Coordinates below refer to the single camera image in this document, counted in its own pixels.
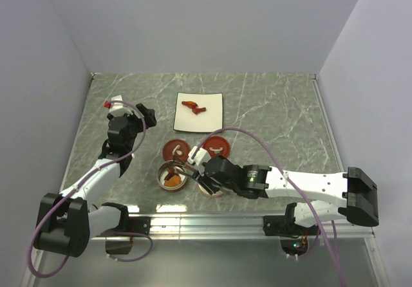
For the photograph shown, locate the metal round container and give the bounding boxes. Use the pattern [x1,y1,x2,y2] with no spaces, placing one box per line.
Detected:
[156,161,187,192]

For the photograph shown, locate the aluminium frame rail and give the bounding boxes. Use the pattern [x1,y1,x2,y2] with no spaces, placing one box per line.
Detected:
[93,211,376,241]

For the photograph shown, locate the red-brown chicken wing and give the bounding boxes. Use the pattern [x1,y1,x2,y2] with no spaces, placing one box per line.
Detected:
[181,101,198,109]

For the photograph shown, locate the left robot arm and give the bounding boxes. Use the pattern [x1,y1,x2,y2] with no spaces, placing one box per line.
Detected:
[32,100,157,257]

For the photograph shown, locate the red-brown drumstick piece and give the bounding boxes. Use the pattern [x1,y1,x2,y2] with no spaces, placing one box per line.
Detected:
[192,107,207,115]

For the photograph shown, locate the red container lid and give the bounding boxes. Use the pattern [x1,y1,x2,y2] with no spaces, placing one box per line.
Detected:
[162,139,191,162]
[202,136,230,158]

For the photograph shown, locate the white square plate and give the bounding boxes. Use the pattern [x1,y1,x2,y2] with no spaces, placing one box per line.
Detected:
[173,92,223,133]

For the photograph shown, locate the orange fried cutlet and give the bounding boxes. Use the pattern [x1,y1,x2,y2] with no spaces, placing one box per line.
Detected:
[164,175,182,187]

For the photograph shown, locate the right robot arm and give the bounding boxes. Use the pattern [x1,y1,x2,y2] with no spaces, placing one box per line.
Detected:
[188,154,379,238]

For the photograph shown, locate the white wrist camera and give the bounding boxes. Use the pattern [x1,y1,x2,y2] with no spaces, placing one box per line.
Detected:
[104,95,133,117]
[187,146,211,170]

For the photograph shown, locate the metal serving tongs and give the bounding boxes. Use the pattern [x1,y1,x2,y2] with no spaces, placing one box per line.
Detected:
[166,158,200,183]

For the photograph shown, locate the curved red sausage piece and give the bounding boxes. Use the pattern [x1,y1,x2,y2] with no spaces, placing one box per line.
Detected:
[165,168,178,181]

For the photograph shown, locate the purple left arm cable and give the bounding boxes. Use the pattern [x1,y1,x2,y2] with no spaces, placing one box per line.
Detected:
[25,100,155,278]

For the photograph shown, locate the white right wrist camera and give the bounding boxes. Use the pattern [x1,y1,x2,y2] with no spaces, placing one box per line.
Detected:
[187,146,211,170]

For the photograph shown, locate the white round container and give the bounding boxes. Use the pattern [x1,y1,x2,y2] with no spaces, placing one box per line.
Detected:
[198,184,224,198]

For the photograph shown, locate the left red container lid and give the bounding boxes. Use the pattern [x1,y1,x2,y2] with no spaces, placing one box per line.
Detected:
[162,139,191,162]

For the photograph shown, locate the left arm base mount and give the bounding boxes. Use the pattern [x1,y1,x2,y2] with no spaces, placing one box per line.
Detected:
[104,216,154,259]

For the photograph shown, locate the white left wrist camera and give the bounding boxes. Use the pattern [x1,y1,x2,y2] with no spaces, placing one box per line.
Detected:
[104,95,133,117]

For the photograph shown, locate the right red container lid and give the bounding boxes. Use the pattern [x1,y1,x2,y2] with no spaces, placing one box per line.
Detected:
[202,136,230,158]

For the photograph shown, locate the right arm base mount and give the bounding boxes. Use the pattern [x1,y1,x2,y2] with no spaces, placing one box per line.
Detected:
[263,216,320,260]

